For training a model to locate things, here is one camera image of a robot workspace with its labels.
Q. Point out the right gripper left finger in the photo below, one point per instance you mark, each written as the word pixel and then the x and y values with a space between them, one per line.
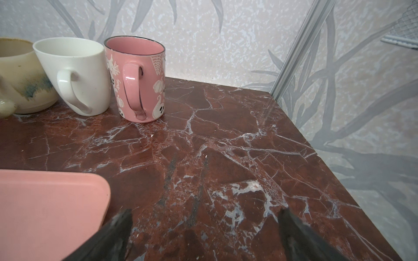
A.
pixel 109 243

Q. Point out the cream speckled squat mug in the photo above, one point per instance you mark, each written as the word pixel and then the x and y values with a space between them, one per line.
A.
pixel 25 87

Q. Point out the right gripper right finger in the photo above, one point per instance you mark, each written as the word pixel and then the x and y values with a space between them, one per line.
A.
pixel 302 243

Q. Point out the pink plastic tray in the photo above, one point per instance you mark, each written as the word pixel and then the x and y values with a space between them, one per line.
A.
pixel 46 215

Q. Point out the pink ghost pattern mug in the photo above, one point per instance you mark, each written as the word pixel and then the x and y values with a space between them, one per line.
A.
pixel 137 69

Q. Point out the white ceramic mug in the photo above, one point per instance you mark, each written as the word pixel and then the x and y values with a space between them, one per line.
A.
pixel 77 69

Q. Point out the white wire mesh basket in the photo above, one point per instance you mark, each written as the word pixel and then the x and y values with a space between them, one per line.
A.
pixel 404 33

